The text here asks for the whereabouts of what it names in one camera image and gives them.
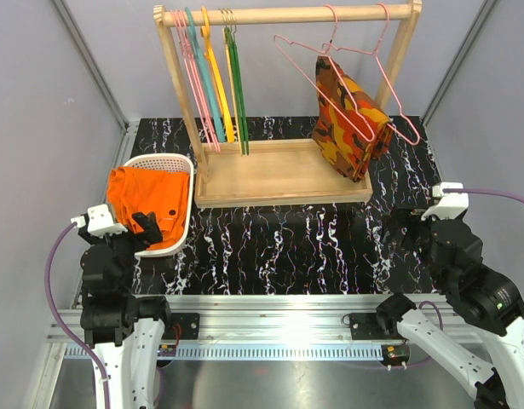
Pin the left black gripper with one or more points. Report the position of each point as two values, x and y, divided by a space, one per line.
151 233

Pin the yellow plastic hanger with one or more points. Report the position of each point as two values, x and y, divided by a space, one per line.
217 78

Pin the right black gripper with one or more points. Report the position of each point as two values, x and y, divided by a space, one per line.
411 219

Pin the white slotted cable duct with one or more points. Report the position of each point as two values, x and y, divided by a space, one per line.
267 352

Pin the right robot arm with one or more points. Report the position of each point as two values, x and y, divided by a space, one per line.
488 301

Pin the pink wire hanger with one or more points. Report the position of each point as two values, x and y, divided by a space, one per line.
397 54
330 85

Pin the pink wire hangers left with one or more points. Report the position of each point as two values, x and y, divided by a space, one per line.
195 81

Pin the orange trousers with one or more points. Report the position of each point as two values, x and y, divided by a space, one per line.
132 190

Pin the green velvet hanger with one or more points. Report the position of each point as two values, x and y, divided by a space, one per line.
243 126
226 32

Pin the white perforated plastic basket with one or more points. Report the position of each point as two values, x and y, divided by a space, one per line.
170 162

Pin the wooden clothes rack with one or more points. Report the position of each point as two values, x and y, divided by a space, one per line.
276 172

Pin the teal plastic hanger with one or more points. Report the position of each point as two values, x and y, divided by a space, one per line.
207 87

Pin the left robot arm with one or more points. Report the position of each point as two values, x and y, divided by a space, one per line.
121 330

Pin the camouflage patterned trousers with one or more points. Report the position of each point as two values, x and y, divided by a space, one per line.
351 129

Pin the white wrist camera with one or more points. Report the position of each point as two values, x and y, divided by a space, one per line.
449 201
99 220

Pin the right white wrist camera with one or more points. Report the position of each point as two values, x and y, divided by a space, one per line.
449 201

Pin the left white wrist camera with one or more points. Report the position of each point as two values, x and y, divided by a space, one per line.
99 220

